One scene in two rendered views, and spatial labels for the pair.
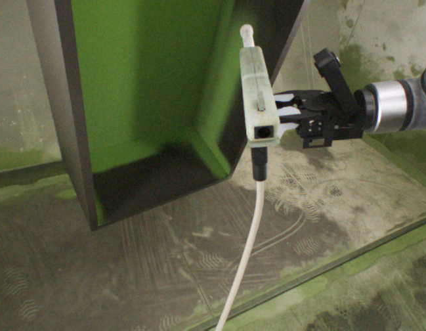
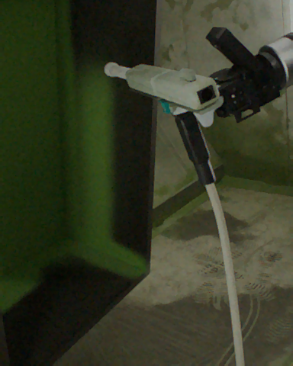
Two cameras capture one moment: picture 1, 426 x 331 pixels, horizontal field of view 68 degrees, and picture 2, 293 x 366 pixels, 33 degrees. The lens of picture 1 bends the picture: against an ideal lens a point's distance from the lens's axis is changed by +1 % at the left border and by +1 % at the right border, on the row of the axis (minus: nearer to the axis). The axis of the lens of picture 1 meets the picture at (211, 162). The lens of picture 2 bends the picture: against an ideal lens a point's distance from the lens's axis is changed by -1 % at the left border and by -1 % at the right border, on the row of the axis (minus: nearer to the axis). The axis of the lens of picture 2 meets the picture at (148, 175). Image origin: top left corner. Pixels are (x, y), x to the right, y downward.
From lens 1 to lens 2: 38 cm
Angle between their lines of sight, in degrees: 23
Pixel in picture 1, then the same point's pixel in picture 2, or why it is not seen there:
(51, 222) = not seen: outside the picture
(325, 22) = not seen: hidden behind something
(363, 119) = (274, 75)
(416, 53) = not seen: hidden behind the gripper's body
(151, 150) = (30, 283)
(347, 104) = (254, 65)
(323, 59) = (218, 32)
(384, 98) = (280, 49)
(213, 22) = (53, 92)
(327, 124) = (248, 88)
